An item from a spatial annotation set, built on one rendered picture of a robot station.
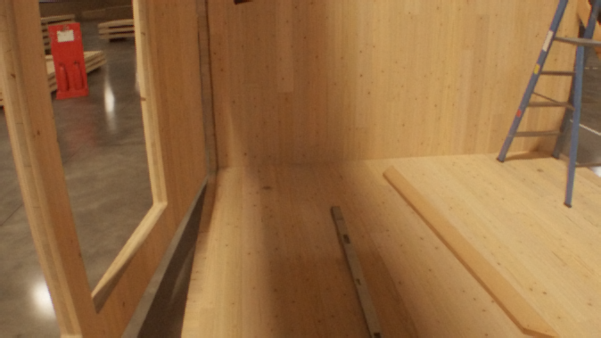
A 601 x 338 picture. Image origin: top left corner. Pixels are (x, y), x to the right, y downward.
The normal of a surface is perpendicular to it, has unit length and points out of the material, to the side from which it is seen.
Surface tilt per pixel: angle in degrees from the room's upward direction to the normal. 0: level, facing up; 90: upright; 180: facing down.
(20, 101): 87
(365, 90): 90
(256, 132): 90
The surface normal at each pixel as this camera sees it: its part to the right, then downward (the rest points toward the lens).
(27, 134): 0.00, 0.33
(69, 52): 0.36, 0.35
